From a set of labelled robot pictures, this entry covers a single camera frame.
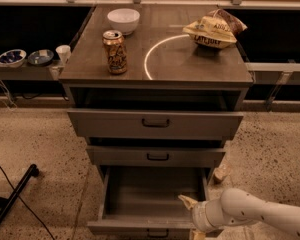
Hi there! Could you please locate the cabinet caster wheel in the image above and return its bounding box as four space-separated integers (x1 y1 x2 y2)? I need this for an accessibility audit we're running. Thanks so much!
213 164 231 184

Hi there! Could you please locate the grey middle drawer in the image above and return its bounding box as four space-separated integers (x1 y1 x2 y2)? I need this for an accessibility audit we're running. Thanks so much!
87 146 225 168

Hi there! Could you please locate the grey side shelf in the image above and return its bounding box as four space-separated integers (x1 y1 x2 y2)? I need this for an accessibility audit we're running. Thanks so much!
0 60 64 81

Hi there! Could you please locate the black stand leg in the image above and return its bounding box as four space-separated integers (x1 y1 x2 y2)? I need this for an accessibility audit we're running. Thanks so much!
0 164 39 225

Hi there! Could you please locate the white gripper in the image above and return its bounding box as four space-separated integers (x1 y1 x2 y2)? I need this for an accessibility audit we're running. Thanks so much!
178 195 224 240

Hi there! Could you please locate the white cable bundle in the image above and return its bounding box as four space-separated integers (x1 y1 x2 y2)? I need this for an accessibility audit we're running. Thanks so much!
0 63 19 109

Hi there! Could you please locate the white paper cup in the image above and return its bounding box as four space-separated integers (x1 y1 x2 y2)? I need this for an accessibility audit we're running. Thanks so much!
56 45 71 64

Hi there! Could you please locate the grey bottom drawer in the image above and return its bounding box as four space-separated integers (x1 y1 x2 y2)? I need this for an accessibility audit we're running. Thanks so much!
88 166 208 240

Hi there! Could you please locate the blue shallow bowl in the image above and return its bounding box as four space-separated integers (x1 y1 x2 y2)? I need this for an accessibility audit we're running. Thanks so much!
27 49 54 66

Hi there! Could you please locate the blue patterned bowl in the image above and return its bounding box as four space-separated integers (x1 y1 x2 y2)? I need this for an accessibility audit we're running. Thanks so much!
0 49 26 68

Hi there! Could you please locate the yellow chip bag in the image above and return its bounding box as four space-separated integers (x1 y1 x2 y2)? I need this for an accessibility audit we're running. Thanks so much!
183 9 247 49

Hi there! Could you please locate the grey drawer cabinet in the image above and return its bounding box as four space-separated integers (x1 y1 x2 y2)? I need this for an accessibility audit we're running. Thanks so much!
58 3 255 185

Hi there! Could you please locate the gold soda can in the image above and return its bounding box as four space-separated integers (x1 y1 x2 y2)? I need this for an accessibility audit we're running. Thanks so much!
102 30 127 74

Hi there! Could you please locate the white bowl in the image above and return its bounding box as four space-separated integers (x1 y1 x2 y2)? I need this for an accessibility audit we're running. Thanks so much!
107 8 140 35

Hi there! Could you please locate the black floor cable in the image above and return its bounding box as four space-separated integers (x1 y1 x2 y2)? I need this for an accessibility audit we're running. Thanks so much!
0 154 57 240

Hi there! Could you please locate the grey top drawer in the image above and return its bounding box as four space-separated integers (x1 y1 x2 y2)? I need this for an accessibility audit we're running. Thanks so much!
68 109 243 140

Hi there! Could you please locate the grey drawer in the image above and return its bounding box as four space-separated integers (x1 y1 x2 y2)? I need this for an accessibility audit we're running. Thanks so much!
88 166 208 240
87 146 225 168
68 109 243 140

